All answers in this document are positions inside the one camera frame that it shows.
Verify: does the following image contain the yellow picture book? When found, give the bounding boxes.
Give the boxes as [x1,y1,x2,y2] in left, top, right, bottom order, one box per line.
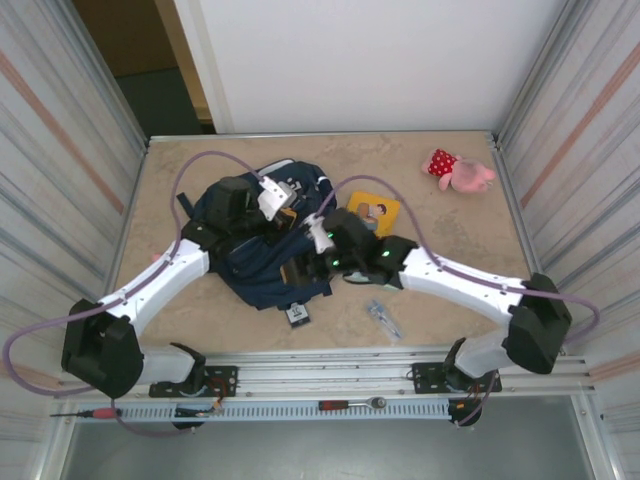
[347,190,403,239]

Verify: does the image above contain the black card pack white label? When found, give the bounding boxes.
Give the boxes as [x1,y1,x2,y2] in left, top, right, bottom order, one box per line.
[285,302,312,330]

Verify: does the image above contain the navy blue student backpack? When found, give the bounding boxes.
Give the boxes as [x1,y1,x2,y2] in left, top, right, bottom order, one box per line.
[175,158,335,312]

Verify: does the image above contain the white door frame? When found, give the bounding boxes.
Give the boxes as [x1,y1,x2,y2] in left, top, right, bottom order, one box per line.
[172,0,236,135]

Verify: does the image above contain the white slotted cable duct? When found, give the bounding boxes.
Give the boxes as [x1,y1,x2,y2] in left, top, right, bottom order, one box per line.
[115,402,451,424]

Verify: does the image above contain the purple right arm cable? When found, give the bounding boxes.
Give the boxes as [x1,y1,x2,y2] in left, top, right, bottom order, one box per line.
[312,174,601,429]

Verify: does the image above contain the red handled screwdriver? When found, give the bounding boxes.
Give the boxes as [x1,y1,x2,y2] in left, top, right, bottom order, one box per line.
[48,407,121,420]

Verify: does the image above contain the blue compass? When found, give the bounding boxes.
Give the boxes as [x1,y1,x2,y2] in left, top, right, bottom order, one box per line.
[366,299,405,343]

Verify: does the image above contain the ratchet wrench red-black handle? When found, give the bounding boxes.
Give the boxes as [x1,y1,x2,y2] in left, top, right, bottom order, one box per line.
[318,396,389,411]

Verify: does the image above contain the pink plush toy red dress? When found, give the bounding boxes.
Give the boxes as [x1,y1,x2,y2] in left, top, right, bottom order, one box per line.
[421,148,498,196]

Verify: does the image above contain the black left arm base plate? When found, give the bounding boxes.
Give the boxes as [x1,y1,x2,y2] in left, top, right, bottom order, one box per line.
[148,366,239,399]

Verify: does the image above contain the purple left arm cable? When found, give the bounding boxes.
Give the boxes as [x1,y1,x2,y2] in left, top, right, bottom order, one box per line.
[2,151,264,437]

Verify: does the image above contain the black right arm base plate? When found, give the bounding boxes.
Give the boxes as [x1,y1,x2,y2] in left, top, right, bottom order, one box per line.
[410,362,503,395]

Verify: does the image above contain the aluminium mounting rail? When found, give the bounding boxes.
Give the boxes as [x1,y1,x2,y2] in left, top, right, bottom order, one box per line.
[52,349,596,401]

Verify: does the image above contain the orange and black wire connector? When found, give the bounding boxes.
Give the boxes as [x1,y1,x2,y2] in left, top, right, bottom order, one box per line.
[173,398,225,419]

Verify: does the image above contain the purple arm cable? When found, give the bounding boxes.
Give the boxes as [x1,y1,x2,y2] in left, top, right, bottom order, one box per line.
[2,151,264,437]
[312,174,601,429]

